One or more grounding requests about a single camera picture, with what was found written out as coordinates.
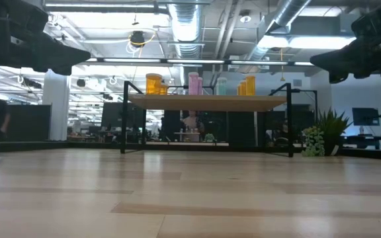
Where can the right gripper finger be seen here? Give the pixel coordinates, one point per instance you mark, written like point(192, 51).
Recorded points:
point(337, 77)
point(339, 59)

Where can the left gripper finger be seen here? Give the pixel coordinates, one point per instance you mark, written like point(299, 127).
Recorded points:
point(61, 54)
point(61, 70)

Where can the small orange medicine bottle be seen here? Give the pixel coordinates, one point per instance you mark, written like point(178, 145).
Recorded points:
point(238, 90)
point(242, 88)
point(250, 85)

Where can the green medicine bottle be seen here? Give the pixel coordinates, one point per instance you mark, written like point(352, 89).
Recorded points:
point(222, 86)

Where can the wooden shelf with black legs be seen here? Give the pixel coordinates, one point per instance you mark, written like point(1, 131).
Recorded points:
point(210, 103)

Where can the black desk monitor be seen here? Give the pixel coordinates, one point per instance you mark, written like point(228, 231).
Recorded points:
point(365, 116)

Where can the green potted artificial plant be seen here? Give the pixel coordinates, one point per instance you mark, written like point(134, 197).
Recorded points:
point(332, 129)

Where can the dark office partition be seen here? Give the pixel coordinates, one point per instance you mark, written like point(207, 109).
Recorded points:
point(28, 120)

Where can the dark office desk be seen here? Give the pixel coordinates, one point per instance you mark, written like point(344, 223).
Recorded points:
point(369, 138)

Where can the black ceiling device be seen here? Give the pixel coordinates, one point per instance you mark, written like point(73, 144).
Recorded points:
point(137, 38)

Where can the small green plant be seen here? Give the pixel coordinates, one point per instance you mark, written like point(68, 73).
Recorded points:
point(209, 137)

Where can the silver ventilation duct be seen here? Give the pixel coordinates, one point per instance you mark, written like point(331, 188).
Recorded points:
point(187, 29)
point(288, 11)

